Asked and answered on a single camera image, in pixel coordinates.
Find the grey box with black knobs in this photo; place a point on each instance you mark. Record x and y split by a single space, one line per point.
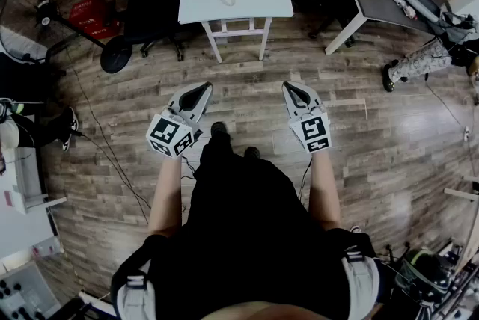
22 292

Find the person's right black shoe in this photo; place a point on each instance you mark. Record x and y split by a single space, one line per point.
251 152

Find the person's left forearm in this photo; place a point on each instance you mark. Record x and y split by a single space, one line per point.
166 195

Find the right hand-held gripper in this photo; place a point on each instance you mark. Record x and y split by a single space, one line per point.
312 131

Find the black floor fan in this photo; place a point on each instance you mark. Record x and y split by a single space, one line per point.
45 12

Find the person's black shoe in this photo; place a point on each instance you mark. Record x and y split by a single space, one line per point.
219 128
251 152

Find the white side cabinet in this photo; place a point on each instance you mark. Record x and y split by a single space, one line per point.
28 180

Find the person's right forearm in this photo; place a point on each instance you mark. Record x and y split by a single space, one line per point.
323 191

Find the person's black clothing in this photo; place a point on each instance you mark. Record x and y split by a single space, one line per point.
243 236

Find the person's left black shoe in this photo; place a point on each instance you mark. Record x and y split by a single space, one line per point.
219 128

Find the red plastic crate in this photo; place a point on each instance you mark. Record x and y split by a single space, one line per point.
91 17

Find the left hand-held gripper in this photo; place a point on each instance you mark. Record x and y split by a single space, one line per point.
164 131

